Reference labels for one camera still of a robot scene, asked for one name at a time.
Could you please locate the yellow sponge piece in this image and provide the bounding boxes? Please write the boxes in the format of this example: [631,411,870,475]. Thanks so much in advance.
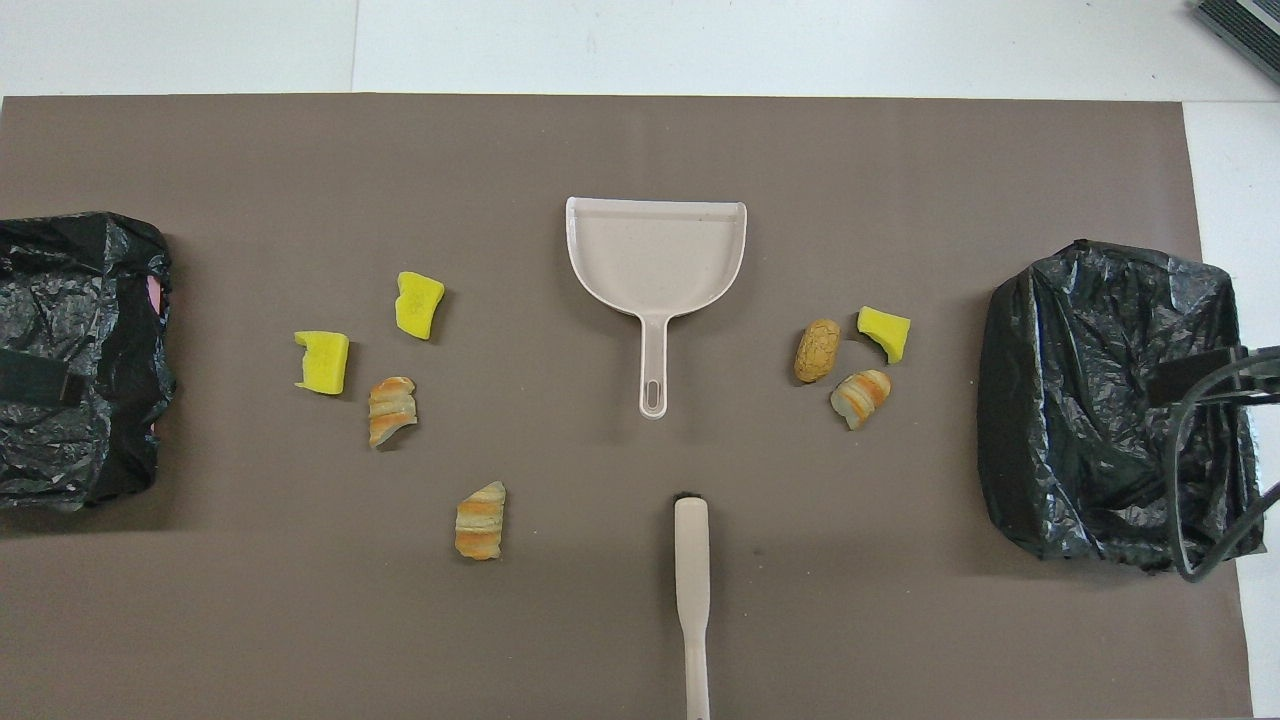
[294,331,350,395]
[395,271,446,341]
[857,306,912,365]

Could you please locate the striped croissant piece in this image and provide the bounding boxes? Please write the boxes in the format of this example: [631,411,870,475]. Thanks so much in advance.
[368,376,418,449]
[830,369,892,431]
[455,481,507,561]

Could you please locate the beige hand brush black bristles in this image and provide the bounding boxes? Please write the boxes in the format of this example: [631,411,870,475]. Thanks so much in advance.
[674,492,712,720]

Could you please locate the beige plastic dustpan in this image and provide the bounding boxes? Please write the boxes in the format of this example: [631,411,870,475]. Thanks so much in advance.
[565,196,748,420]

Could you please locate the black bag-lined bin pink patch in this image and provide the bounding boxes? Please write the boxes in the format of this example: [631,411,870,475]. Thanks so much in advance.
[0,211,177,513]

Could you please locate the grey ribbed device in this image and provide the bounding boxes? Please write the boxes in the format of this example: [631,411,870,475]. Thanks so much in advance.
[1190,0,1280,86]

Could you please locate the brown oval bread roll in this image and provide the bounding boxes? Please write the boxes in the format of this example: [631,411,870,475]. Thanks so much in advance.
[794,318,842,384]

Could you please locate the brown table mat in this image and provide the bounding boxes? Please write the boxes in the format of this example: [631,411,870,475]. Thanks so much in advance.
[0,94,1253,720]

